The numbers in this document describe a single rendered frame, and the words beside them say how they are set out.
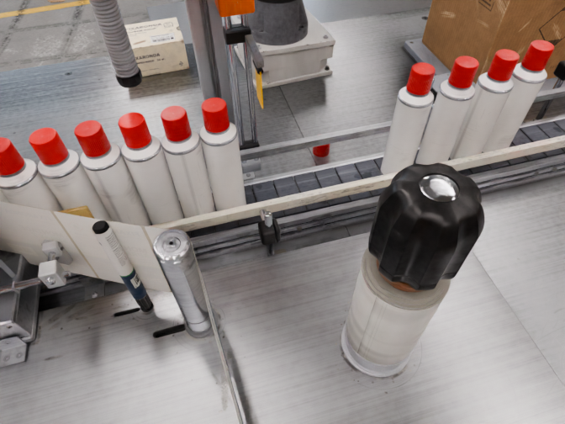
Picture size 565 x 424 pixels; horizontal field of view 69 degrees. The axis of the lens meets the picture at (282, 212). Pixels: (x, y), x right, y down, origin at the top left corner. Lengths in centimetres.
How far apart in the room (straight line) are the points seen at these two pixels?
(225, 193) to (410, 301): 34
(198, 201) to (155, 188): 7
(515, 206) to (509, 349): 31
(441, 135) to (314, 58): 43
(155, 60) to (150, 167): 57
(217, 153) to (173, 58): 57
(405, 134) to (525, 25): 43
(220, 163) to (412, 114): 29
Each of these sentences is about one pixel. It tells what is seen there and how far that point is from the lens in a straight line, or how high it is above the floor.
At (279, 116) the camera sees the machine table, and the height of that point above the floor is 83.
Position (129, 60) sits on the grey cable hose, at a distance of 62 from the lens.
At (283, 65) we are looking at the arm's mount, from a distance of 102.
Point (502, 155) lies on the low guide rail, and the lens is 81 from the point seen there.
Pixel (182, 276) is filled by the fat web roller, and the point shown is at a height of 103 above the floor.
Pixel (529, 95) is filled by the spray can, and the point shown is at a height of 101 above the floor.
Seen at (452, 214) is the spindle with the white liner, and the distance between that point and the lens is 32.
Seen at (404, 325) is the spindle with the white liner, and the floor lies 103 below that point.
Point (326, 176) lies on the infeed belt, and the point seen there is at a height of 88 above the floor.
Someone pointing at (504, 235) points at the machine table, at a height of 83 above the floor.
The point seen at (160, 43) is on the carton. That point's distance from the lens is 110.
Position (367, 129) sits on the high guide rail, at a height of 96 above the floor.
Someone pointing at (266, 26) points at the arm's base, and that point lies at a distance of 100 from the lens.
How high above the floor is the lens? 141
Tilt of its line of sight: 51 degrees down
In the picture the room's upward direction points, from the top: 1 degrees counter-clockwise
